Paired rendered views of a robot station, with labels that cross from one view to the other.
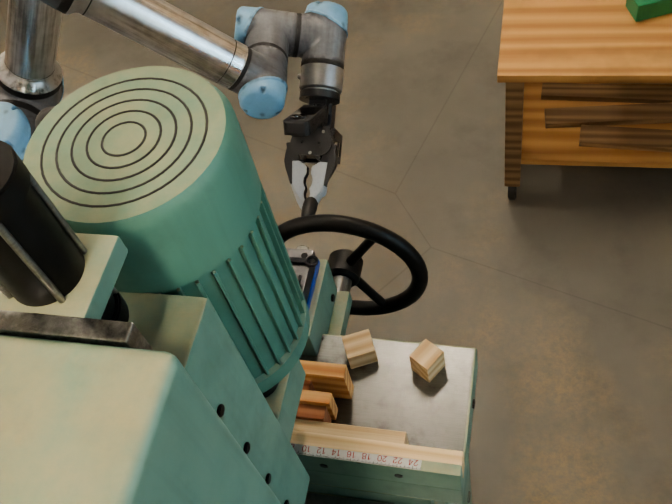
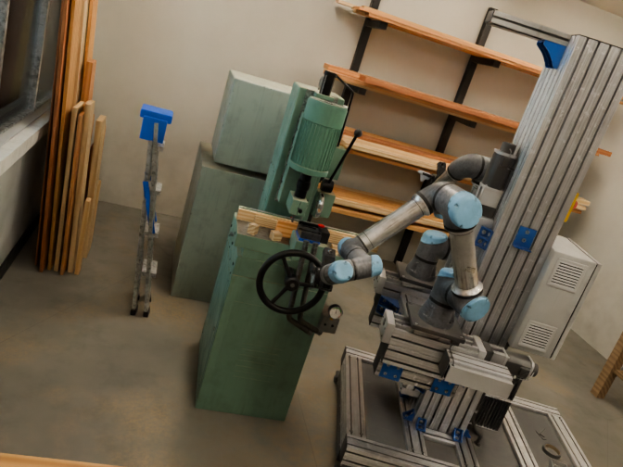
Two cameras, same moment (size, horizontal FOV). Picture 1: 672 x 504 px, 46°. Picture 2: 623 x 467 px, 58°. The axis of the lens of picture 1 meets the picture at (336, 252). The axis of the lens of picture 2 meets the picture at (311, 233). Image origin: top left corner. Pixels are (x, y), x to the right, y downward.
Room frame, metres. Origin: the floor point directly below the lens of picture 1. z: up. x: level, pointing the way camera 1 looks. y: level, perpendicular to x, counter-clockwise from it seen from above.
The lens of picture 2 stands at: (2.42, -1.30, 1.72)
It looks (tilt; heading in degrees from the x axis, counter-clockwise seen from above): 18 degrees down; 141
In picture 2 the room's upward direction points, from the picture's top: 18 degrees clockwise
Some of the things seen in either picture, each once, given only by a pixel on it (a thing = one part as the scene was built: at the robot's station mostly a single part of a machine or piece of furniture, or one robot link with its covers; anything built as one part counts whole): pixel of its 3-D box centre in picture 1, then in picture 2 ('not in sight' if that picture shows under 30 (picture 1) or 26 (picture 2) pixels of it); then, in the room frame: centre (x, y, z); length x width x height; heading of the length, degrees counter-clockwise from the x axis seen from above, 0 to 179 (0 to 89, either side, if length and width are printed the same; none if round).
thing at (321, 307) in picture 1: (280, 308); (307, 247); (0.66, 0.11, 0.91); 0.15 x 0.14 x 0.09; 66
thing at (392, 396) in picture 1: (274, 371); (301, 249); (0.59, 0.14, 0.87); 0.61 x 0.30 x 0.06; 66
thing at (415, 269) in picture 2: not in sight; (423, 265); (0.71, 0.81, 0.87); 0.15 x 0.15 x 0.10
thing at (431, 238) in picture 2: not in sight; (433, 245); (0.71, 0.81, 0.98); 0.13 x 0.12 x 0.14; 68
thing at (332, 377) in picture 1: (270, 374); (300, 233); (0.55, 0.14, 0.94); 0.23 x 0.02 x 0.07; 66
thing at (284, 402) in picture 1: (262, 411); (297, 205); (0.45, 0.14, 1.03); 0.14 x 0.07 x 0.09; 156
